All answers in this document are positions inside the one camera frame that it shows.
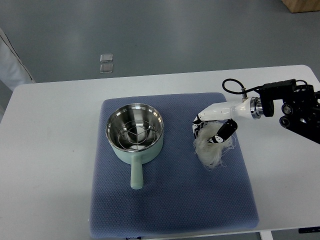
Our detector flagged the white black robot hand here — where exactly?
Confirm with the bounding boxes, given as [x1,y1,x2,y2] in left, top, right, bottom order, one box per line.
[192,99,252,144]

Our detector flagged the white vermicelli bundle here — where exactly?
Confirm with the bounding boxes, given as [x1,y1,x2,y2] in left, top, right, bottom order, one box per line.
[192,121,237,170]

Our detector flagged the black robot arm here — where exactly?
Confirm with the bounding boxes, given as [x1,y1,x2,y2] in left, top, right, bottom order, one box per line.
[252,79,320,143]

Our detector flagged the mint green pot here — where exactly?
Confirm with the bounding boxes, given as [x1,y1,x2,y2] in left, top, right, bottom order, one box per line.
[105,103,164,190]

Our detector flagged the blue textured mat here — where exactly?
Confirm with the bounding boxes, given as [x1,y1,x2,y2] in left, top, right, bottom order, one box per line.
[89,93,259,239]

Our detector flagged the wooden box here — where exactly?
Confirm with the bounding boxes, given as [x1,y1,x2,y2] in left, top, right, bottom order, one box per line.
[281,0,320,13]

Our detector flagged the white table leg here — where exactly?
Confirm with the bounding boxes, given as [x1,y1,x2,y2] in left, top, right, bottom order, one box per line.
[259,231,274,240]

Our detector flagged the lower metal floor plate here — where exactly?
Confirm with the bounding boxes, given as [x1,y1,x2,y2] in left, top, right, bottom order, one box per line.
[100,63,114,73]

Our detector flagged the metal floor plate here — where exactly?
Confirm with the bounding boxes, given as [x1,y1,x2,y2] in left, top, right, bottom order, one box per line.
[100,63,114,73]
[100,53,113,63]

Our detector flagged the upper metal floor plate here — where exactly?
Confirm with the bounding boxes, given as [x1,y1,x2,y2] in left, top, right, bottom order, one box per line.
[100,53,113,63]

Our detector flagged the person in white clothing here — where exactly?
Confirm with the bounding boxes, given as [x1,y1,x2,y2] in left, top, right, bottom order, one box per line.
[0,29,36,91]

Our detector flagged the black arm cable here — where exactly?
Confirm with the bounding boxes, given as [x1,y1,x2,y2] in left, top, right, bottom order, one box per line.
[222,78,266,95]

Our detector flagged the wire steaming rack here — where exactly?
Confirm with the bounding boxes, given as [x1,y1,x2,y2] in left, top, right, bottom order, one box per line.
[117,124,157,151]

